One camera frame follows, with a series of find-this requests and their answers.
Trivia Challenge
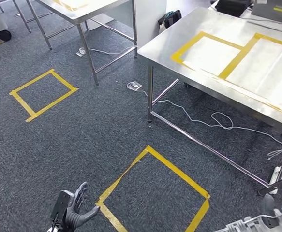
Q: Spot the stainless steel table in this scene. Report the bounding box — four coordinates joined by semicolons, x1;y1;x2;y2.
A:
0;0;32;34
12;0;138;87

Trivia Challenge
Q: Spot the grey wheel hubcap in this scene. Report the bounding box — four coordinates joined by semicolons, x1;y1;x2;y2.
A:
212;214;282;232

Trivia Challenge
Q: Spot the white partition panel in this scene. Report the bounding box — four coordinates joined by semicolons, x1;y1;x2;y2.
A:
134;0;168;49

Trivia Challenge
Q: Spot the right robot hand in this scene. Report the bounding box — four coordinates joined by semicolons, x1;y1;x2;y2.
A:
262;190;282;230

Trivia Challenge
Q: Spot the white power strip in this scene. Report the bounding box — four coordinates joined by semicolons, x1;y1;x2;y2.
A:
268;166;282;195

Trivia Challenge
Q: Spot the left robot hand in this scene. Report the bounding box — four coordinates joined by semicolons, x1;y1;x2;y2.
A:
65;182;100;232

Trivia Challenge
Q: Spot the stainless steel workbench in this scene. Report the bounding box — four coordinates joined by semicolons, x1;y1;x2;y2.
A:
136;6;282;189

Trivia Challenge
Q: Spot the black bag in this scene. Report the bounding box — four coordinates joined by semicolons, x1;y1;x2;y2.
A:
158;9;182;33

